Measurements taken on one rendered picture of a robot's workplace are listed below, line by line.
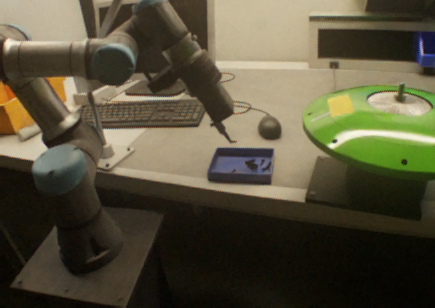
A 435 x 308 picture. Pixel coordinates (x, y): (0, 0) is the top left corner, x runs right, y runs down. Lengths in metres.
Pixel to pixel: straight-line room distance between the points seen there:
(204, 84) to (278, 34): 0.91
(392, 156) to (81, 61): 0.45
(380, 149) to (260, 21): 1.10
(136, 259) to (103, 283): 0.07
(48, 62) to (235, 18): 1.10
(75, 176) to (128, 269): 0.19
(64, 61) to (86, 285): 0.38
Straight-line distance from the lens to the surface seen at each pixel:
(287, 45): 1.47
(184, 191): 0.67
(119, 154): 0.81
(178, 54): 0.58
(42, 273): 0.69
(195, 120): 0.89
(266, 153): 0.72
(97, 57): 0.47
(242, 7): 1.49
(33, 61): 0.52
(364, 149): 0.46
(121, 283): 0.60
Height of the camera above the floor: 1.30
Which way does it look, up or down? 29 degrees down
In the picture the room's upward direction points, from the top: 6 degrees counter-clockwise
